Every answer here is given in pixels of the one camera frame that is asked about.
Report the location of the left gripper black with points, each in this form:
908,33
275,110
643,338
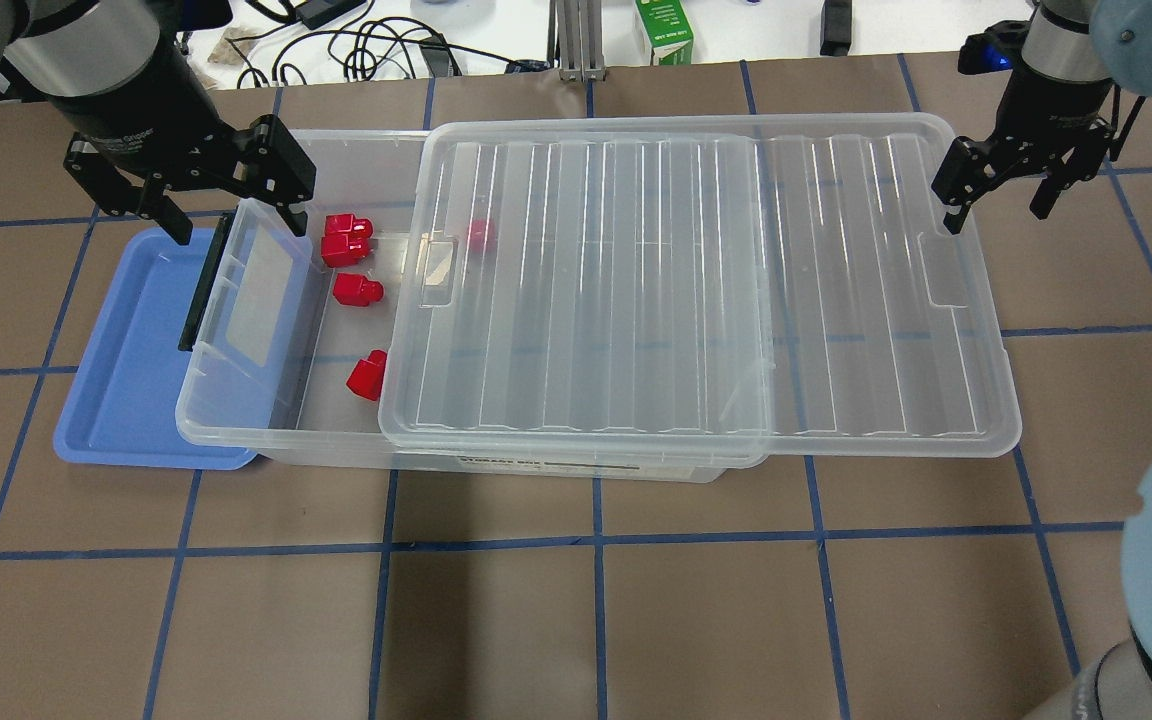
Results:
128,113

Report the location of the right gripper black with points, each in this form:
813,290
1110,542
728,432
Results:
1048,117

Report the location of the clear plastic box lid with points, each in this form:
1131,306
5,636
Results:
885,334

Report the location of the red block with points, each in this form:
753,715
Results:
348,223
357,290
339,250
481,236
367,378

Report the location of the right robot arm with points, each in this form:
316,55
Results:
1079,73

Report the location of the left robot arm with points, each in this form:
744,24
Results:
22,24

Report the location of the clear plastic storage box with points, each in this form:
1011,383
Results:
266,320

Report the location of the blue plastic tray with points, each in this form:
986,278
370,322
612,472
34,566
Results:
120,410

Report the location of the green carton box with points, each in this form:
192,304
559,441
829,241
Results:
665,33

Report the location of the black power adapter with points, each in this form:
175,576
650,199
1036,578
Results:
316,14

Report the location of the black box handle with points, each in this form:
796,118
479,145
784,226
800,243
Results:
206,279

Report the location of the aluminium frame post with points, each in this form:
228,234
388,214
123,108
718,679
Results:
575,40

